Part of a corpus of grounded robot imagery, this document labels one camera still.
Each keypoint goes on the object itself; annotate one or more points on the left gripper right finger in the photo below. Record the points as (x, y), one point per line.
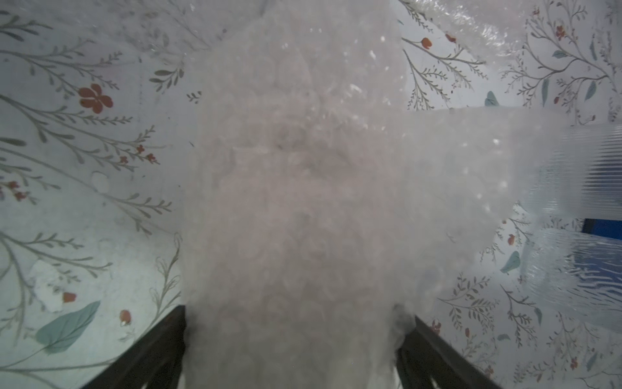
(425, 360)

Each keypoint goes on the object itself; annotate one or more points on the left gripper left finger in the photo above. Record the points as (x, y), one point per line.
(153, 362)

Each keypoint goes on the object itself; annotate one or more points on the clear glass vase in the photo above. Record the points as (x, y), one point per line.
(582, 179)
(577, 274)

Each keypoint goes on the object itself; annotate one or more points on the blue tape dispenser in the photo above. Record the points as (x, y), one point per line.
(603, 228)

